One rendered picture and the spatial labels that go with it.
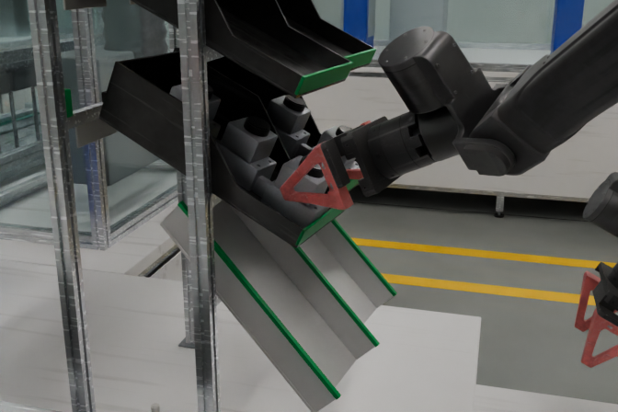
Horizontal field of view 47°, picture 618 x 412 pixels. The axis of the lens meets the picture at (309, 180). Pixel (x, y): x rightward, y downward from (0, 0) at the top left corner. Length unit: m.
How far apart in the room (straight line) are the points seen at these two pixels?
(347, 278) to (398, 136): 0.41
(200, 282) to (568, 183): 3.83
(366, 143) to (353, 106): 3.77
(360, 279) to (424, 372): 0.20
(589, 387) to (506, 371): 0.30
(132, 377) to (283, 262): 0.37
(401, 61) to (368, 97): 3.81
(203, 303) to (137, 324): 0.54
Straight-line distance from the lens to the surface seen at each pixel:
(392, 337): 1.27
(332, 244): 1.06
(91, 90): 1.59
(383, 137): 0.70
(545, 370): 2.96
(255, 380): 1.15
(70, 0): 0.88
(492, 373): 2.88
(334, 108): 4.51
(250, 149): 0.79
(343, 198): 0.69
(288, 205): 0.77
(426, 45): 0.64
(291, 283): 0.93
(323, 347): 0.91
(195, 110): 0.74
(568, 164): 4.47
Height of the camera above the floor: 1.47
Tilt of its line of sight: 16 degrees down
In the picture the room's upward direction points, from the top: straight up
